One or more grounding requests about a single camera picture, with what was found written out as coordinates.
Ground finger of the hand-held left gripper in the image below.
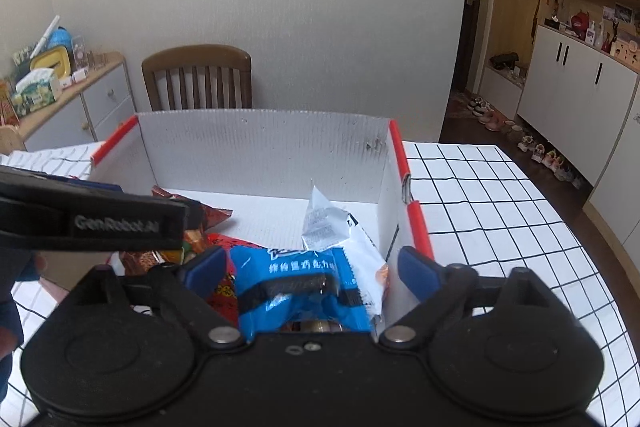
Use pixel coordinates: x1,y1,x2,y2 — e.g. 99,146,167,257
175,200,207,242
0,166,126,204

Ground blue container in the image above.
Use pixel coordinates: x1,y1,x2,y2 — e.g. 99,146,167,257
47,27,76,50

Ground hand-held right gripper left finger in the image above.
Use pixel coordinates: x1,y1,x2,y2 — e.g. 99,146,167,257
65,246,248,349

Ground dark wooden chair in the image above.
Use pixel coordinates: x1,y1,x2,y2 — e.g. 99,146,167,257
141,44,253,112

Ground wooden side cabinet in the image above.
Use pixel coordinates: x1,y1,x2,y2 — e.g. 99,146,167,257
10,52,137,152

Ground dark wooden door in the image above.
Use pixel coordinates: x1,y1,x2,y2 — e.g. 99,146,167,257
440,0,483,142

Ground orange-brown cookie packet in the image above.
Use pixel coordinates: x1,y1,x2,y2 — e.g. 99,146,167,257
151,186,234,230

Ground checkered white tablecloth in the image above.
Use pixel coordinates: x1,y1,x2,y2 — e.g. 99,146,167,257
0,141,632,427

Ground white base cabinet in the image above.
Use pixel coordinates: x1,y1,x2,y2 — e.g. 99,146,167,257
515,24,640,258

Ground red cardboard box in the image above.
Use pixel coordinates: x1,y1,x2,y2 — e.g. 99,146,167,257
90,109,436,328

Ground clear glass cup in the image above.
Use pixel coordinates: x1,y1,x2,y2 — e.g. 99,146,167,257
71,36,91,70

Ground large red snack packet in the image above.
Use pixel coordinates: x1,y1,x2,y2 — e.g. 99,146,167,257
119,233,271,328

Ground pair of dark shoes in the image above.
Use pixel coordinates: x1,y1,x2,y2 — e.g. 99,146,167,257
489,52,521,70

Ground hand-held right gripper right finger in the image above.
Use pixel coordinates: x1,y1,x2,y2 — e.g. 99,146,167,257
377,246,566,349

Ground row of shoes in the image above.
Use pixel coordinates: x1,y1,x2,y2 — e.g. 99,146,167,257
465,94,586,190

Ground yellow container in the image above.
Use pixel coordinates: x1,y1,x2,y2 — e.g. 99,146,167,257
30,47,73,78

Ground green tissue box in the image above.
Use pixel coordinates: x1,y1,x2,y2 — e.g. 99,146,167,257
10,74,63,118

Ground blue snack packet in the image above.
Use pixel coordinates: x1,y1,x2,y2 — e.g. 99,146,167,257
227,244,376,343

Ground white stick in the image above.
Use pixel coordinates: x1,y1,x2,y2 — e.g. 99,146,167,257
30,14,62,60

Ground colourful snack bag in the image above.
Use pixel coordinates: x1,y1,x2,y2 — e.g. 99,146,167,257
0,77,21,128

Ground white and brown cake packet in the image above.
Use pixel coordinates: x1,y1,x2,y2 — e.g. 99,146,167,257
300,179,391,318

